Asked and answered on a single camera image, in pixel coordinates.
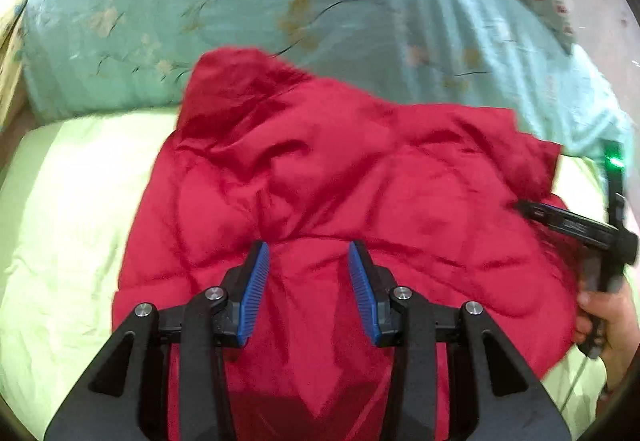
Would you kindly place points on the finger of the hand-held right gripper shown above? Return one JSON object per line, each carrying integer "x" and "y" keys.
{"x": 565, "y": 221}

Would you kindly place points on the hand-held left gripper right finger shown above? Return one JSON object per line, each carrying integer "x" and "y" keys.
{"x": 362, "y": 293}

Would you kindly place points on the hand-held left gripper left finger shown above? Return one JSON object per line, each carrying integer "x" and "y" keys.
{"x": 252, "y": 293}

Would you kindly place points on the red quilted jacket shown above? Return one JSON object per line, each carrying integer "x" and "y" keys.
{"x": 325, "y": 171}

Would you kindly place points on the person's right hand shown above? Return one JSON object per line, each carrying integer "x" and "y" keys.
{"x": 622, "y": 321}

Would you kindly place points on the light green bed sheet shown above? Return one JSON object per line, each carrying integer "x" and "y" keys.
{"x": 65, "y": 231}

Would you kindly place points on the yellow cartoon print cloth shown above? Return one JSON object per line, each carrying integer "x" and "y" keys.
{"x": 10, "y": 36}

